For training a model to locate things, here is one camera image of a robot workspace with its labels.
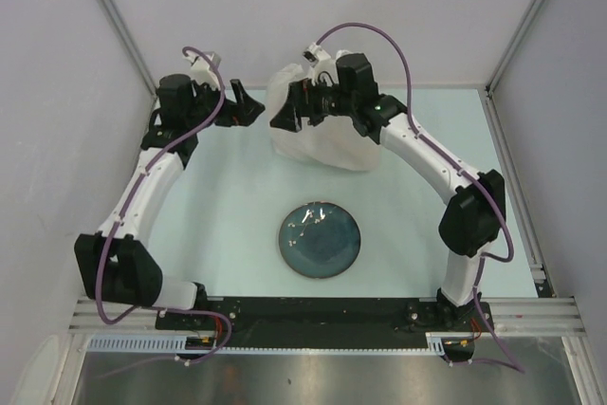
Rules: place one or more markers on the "blue ceramic plate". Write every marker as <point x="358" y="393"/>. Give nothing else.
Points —
<point x="319" y="240"/>

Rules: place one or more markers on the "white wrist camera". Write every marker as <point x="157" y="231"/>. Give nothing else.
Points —
<point x="200" y="70"/>
<point x="320" y="61"/>

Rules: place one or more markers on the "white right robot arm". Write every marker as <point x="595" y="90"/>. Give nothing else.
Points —
<point x="475" y="212"/>

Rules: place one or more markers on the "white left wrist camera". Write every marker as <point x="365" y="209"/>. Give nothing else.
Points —
<point x="200" y="70"/>

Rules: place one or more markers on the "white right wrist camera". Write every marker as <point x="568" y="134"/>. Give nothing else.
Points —
<point x="320" y="61"/>

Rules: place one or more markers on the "white plastic bag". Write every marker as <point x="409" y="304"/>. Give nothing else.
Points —
<point x="334" y="142"/>

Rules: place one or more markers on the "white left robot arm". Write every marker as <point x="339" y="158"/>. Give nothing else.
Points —
<point x="115" y="262"/>

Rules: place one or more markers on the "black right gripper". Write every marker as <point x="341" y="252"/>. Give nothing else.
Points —
<point x="301" y="93"/>

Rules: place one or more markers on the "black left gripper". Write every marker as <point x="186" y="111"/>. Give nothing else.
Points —
<point x="245" y="110"/>

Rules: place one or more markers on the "white slotted cable duct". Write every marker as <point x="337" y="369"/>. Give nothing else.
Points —
<point x="182" y="345"/>

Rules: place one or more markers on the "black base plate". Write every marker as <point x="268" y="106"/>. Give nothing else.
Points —
<point x="327" y="323"/>

